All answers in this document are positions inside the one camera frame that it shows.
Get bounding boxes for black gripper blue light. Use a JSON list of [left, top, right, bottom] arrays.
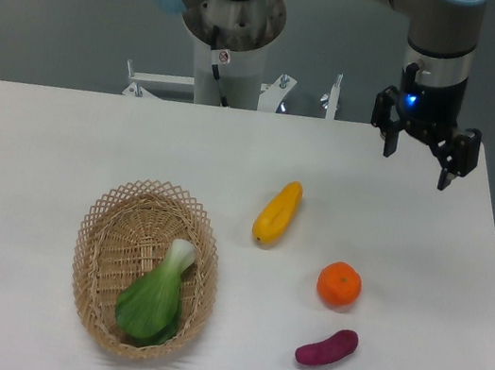
[[371, 62, 483, 191]]

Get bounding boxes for green bok choy vegetable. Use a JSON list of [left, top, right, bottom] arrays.
[[114, 238, 196, 347]]

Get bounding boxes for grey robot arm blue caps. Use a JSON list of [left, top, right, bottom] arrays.
[[154, 0, 486, 189]]

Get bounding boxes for yellow toy vegetable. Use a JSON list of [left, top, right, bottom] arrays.
[[251, 181, 303, 245]]

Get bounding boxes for woven wicker basket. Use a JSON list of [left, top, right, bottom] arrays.
[[72, 180, 218, 360]]

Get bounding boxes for orange mandarin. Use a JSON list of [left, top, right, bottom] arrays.
[[316, 261, 363, 307]]

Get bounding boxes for purple sweet potato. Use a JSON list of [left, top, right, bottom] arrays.
[[295, 329, 359, 367]]

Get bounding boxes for black cable on pedestal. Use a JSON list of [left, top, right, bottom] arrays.
[[198, 25, 243, 109]]

